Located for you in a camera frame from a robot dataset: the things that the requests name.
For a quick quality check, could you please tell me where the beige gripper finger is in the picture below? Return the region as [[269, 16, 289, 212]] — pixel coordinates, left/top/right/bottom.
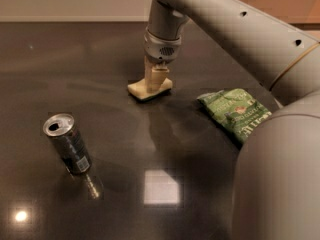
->
[[150, 64, 170, 92], [144, 56, 153, 92]]

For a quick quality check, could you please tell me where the yellow sponge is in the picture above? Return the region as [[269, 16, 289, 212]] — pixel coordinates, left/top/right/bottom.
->
[[127, 78, 173, 102]]

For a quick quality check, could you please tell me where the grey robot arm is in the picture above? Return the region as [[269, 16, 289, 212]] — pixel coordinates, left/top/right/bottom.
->
[[158, 0, 320, 240]]

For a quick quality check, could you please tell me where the green jalapeno chip bag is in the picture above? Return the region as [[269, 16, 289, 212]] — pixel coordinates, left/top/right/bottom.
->
[[197, 89, 272, 144]]

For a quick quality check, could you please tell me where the dark open soda can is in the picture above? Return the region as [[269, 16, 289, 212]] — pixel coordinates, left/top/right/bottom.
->
[[43, 113, 91, 175]]

